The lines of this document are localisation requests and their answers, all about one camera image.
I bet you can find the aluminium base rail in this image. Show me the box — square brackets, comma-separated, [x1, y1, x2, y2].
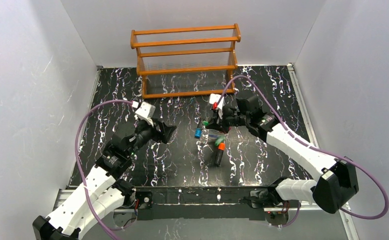
[45, 188, 359, 240]

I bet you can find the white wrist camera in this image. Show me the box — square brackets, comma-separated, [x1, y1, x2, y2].
[134, 101, 156, 127]
[208, 93, 224, 119]

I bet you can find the orange wooden shelf rack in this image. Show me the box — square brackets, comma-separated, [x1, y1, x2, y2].
[130, 23, 242, 99]

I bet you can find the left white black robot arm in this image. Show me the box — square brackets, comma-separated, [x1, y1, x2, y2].
[32, 119, 177, 240]

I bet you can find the orange capped black marker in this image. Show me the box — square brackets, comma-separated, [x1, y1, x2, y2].
[214, 142, 225, 166]

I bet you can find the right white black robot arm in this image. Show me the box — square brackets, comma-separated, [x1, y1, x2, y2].
[205, 93, 359, 214]

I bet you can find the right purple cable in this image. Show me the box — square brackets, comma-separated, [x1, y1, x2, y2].
[219, 75, 389, 228]

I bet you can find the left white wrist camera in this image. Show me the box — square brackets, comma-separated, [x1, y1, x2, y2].
[134, 101, 156, 127]

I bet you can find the blue capped black marker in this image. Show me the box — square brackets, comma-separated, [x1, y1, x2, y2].
[194, 119, 204, 139]

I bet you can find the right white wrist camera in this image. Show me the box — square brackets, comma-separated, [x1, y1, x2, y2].
[208, 93, 224, 119]

